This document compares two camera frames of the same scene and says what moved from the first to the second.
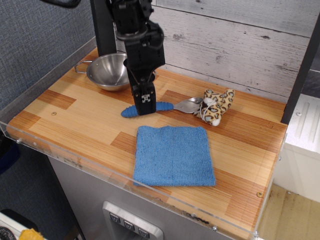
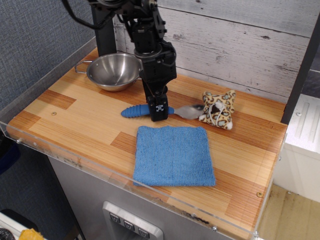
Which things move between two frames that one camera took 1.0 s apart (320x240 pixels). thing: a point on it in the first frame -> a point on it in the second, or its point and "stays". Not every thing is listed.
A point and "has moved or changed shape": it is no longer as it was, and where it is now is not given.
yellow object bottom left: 30,234 stays
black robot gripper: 142,57 -> 158,68
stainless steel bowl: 107,72 stays
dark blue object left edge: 10,152 stays
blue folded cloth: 170,155 stays
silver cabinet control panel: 121,224 stays
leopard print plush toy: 213,105 has moved or changed shape
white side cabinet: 298,167 stays
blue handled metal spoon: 188,106 has moved or changed shape
